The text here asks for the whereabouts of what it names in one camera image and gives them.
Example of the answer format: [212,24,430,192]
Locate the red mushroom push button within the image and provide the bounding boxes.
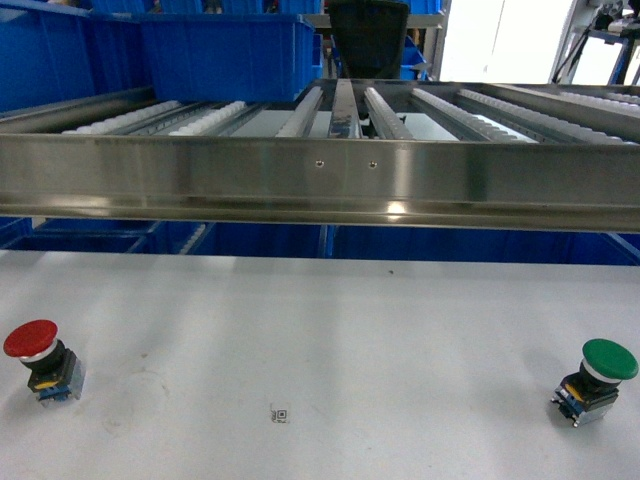
[3,319,85,405]

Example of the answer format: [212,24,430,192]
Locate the green mushroom push button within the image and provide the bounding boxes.
[551,338,639,428]

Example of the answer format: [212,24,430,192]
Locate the stainless steel roller shelf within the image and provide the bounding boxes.
[1,80,639,232]

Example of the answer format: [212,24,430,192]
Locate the blue bin on shelf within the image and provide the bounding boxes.
[138,14,315,102]

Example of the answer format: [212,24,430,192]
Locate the blue bins under shelf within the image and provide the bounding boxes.
[1,217,639,266]

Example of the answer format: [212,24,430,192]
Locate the small QR code sticker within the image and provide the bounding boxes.
[270,402,291,424]

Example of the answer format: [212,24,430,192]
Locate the large blue bin far left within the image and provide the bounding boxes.
[1,1,151,112]

